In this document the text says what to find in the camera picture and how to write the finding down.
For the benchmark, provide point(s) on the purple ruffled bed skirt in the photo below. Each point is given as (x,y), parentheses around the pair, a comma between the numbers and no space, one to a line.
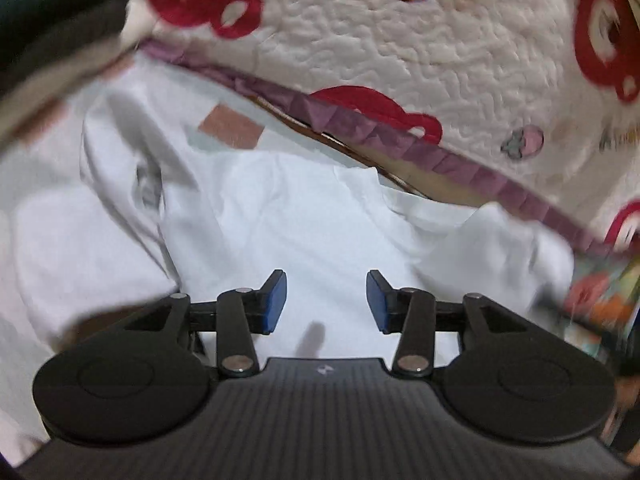
(450,160)

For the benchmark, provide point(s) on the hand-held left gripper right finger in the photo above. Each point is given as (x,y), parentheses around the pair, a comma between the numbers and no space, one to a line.
(379,305)

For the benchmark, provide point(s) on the floral print cloth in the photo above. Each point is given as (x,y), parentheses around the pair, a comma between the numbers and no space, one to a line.
(600,295)

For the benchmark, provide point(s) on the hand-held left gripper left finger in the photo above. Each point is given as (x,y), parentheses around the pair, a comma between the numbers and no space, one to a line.
(276,305)

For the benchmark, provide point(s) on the white T-shirt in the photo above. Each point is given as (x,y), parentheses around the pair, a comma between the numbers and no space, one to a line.
(310,220)

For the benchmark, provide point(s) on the checked cartoon rug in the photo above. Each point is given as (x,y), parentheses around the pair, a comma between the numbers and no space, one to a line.
(230,127)

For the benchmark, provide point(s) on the cream bear-print quilt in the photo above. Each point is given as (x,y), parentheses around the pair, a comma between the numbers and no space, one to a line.
(400,35)

